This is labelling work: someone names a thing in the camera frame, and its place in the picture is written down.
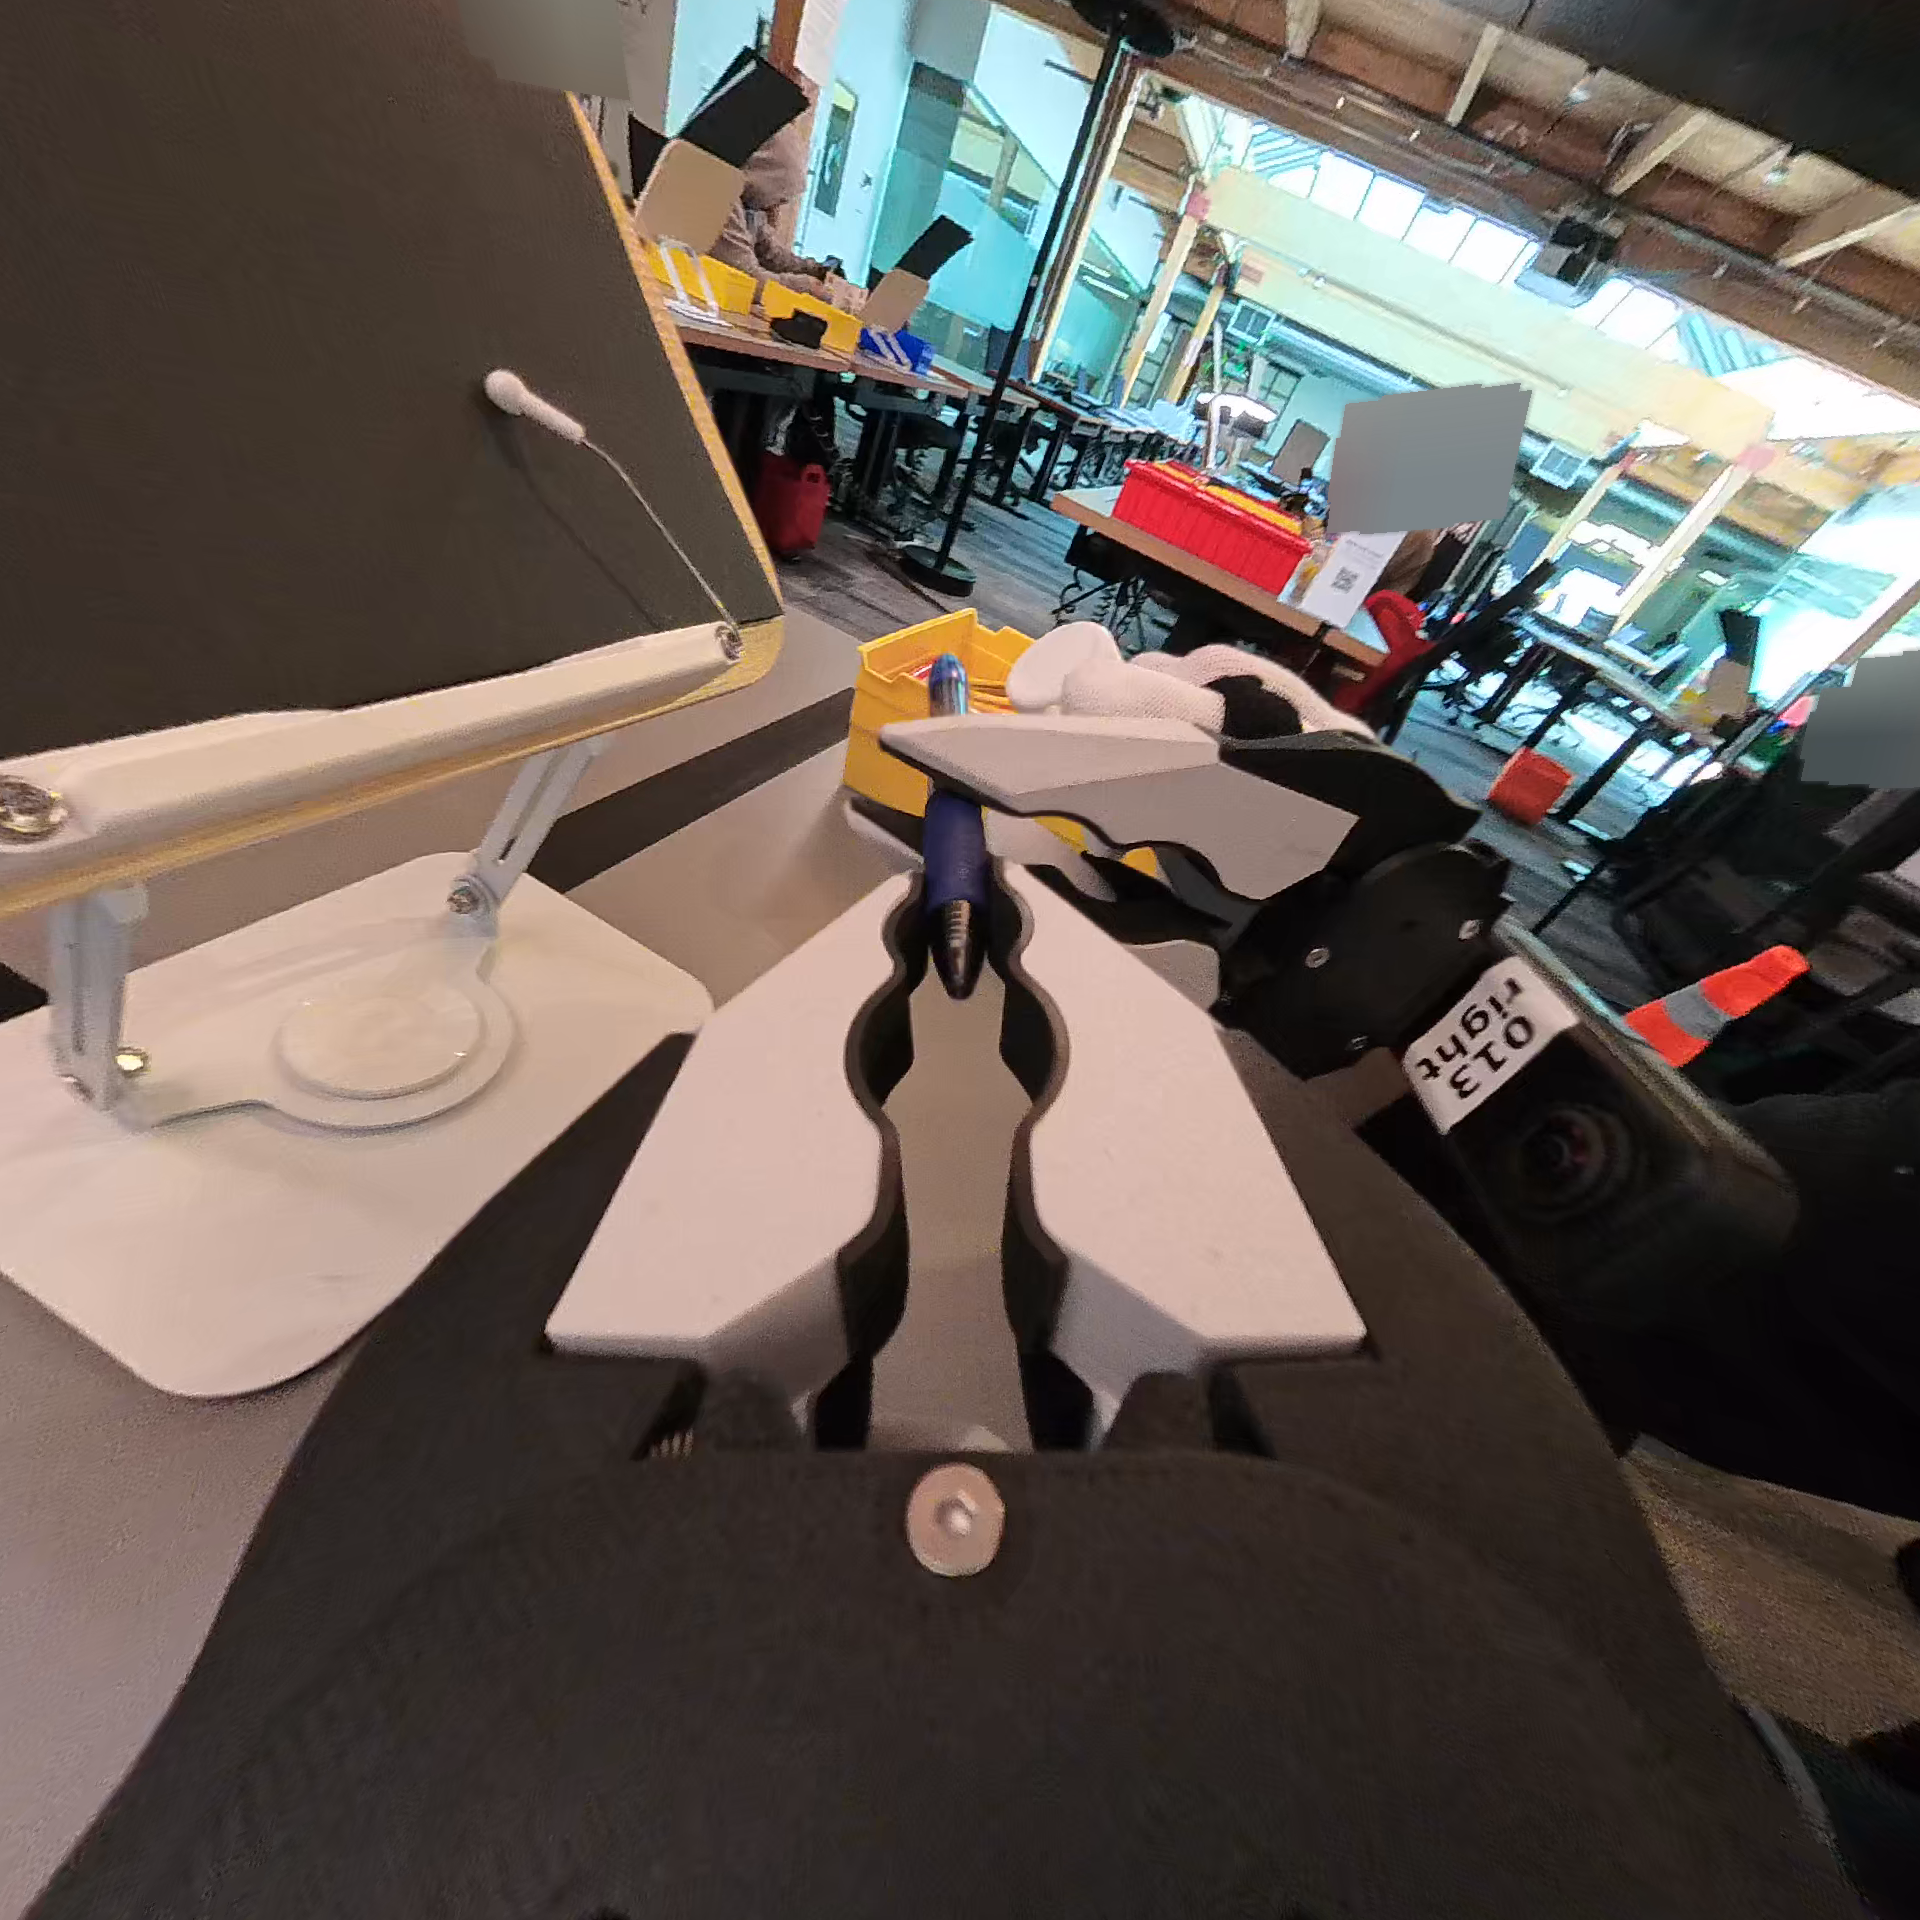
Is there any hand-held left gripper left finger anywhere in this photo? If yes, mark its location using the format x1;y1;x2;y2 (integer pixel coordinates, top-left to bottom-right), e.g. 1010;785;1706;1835
544;872;921;1442

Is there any red bag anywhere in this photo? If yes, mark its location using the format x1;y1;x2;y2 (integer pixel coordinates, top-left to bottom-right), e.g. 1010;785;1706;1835
755;451;833;560

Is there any black and white book stand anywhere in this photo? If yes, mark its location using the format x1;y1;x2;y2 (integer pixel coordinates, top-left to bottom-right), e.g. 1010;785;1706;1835
0;0;789;1402

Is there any black floor lamp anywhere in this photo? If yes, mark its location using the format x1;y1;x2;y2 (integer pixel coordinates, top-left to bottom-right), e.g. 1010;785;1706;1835
897;0;1182;598

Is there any white sign card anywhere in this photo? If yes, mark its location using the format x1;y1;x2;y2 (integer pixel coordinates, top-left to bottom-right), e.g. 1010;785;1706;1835
1296;529;1409;627

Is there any blue ballpoint pen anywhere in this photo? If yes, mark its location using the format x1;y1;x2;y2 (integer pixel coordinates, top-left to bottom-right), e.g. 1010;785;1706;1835
929;657;992;1005

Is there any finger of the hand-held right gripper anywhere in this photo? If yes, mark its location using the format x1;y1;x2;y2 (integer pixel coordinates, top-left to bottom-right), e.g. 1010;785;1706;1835
978;819;1265;930
879;713;1362;906

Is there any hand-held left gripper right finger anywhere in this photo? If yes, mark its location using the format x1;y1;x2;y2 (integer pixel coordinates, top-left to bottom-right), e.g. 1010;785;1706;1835
997;866;1369;1446

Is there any red plastic crate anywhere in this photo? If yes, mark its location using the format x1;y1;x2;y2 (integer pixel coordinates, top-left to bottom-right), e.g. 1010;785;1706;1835
1113;459;1315;595

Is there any orange reflective band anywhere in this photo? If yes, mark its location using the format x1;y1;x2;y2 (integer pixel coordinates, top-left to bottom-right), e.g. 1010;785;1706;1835
1623;944;1813;1071

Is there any long wooden work table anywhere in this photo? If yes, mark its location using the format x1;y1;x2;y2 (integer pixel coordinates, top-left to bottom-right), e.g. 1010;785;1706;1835
662;293;976;529

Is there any person's right hand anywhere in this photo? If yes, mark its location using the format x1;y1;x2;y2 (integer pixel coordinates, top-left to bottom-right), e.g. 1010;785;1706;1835
1007;623;1376;743

